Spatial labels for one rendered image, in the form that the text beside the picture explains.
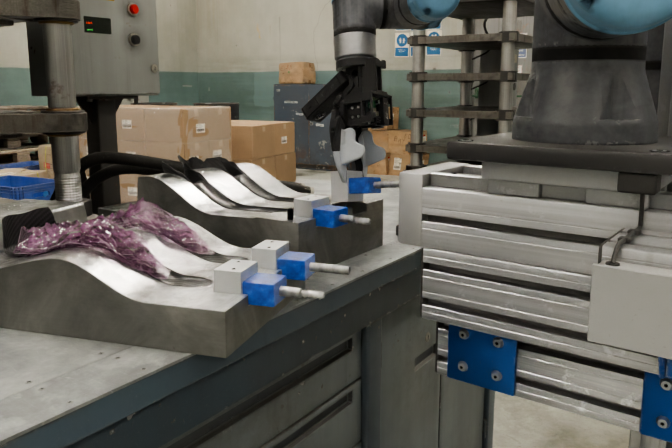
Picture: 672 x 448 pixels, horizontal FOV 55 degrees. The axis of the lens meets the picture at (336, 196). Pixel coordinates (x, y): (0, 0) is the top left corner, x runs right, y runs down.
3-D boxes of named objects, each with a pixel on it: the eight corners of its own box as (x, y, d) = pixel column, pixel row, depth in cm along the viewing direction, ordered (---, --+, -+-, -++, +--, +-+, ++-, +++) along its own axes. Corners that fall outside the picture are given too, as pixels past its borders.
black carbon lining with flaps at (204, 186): (338, 211, 118) (338, 160, 116) (283, 226, 105) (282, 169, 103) (204, 193, 137) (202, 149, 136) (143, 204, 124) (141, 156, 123)
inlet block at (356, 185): (410, 199, 109) (409, 168, 109) (396, 199, 105) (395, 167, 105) (346, 201, 117) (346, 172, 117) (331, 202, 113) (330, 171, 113)
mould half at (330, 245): (382, 245, 121) (383, 174, 118) (299, 279, 100) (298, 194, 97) (195, 215, 148) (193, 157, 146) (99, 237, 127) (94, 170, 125)
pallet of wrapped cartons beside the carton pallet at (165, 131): (243, 214, 553) (240, 105, 538) (178, 232, 485) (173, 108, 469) (139, 201, 612) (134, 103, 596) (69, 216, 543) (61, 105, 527)
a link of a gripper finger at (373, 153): (385, 181, 113) (376, 129, 111) (357, 183, 116) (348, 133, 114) (393, 177, 115) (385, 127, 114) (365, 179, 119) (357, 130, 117)
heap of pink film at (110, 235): (222, 249, 94) (221, 197, 93) (155, 285, 78) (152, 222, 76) (75, 237, 102) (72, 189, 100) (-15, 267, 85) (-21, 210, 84)
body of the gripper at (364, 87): (371, 125, 106) (368, 53, 107) (329, 130, 111) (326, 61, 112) (394, 129, 113) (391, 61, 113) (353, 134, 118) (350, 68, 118)
